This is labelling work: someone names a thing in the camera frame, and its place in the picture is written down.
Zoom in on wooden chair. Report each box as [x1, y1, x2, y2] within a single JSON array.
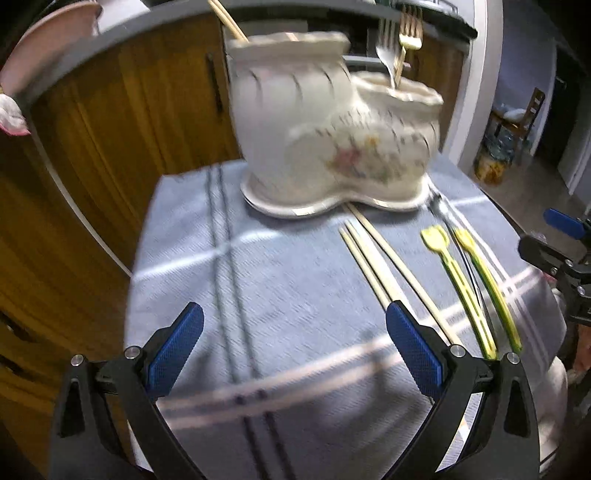
[[489, 88, 546, 161]]

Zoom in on silver steel fork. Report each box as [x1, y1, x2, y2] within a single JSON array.
[[376, 19, 398, 89]]

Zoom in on cream ceramic double utensil holder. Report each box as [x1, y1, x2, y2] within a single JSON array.
[[226, 32, 444, 218]]

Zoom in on wooden chopstick in holder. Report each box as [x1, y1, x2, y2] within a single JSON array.
[[207, 0, 249, 43]]

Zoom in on grey striped table cloth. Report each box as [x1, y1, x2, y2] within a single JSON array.
[[124, 158, 567, 479]]

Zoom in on silver flower-handle spoon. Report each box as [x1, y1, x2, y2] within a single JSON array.
[[429, 189, 496, 345]]

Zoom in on wooden chopstick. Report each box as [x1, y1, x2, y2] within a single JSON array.
[[345, 220, 403, 304], [207, 0, 249, 43], [345, 202, 462, 345], [339, 227, 391, 311]]

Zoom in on pink white dish cloth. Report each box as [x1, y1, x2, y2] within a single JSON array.
[[0, 93, 30, 136]]

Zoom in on clear jar with yellow contents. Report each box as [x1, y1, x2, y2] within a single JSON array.
[[474, 139, 513, 186]]

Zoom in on pink plastic basin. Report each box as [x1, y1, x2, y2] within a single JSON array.
[[1, 1, 103, 96]]

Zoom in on gold fork in holder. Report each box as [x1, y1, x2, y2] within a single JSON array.
[[394, 4, 423, 88]]

